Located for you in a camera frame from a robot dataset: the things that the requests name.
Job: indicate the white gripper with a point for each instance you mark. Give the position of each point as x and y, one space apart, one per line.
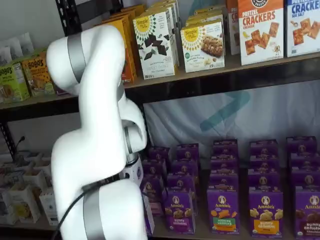
136 170

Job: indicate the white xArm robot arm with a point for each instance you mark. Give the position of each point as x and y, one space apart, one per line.
95 125

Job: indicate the purple Annie's box violet patch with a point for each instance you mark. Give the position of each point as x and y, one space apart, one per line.
178 212
187 151
184 166
180 181

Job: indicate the purple Annie's box green patch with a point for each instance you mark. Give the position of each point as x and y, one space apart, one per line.
223 212
224 162
225 147
223 178

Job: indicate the white organic pantry box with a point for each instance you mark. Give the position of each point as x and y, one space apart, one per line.
35 177
46 157
32 156
22 200
48 205
15 178
41 165
5 207

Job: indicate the purple Annie's box yellow patch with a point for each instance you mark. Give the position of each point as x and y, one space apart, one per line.
266 212
263 178
263 162
263 147

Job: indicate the orange Revival snack box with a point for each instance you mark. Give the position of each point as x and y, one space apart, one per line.
128 65
127 13

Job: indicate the black metal shelf rack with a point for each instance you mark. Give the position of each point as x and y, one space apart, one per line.
225 82
37 110

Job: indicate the Simple Mills sweet thins box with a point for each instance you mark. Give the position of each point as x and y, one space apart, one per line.
155 45
162 6

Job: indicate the Simple Mills almond bars box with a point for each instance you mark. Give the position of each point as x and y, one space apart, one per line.
205 16
202 47

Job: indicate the purple Annie's chocolate bunny box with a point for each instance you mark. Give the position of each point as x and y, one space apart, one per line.
303 160
308 212
301 145
306 177

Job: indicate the yellow Bobo's box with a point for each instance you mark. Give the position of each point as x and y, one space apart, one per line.
35 75

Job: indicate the green Bobo's box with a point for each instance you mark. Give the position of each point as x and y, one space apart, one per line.
11 82

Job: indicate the pretzel crackers cheddar box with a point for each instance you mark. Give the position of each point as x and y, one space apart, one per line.
260 35
233 30

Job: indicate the pretzel crackers sea salt box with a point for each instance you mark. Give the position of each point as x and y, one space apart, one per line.
305 30

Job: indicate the white backdrop sheet teal logo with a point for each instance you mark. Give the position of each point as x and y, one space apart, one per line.
175 120

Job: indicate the white paper pouch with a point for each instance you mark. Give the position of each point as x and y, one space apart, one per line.
12 48
3 56
25 42

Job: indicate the black wall plug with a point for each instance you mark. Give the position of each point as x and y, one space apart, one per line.
22 138

